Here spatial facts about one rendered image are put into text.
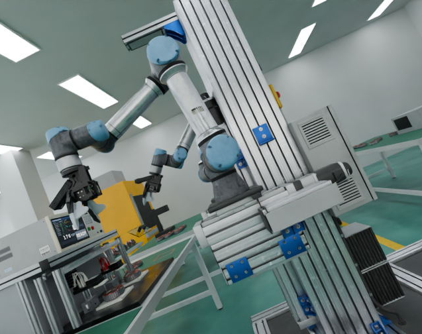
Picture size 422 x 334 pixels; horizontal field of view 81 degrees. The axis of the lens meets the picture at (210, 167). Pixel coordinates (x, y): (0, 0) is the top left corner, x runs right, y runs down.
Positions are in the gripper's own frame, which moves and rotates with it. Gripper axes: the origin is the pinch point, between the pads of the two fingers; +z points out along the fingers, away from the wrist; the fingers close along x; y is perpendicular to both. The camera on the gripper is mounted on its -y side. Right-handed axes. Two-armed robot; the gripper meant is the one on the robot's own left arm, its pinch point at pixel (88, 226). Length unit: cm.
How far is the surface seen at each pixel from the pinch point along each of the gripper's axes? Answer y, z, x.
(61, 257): -40, 6, 40
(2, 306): -71, 16, 35
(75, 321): -40, 35, 33
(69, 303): -39, 27, 33
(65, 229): -42, -7, 54
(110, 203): -164, -48, 411
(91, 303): -41, 35, 51
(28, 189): -280, -131, 376
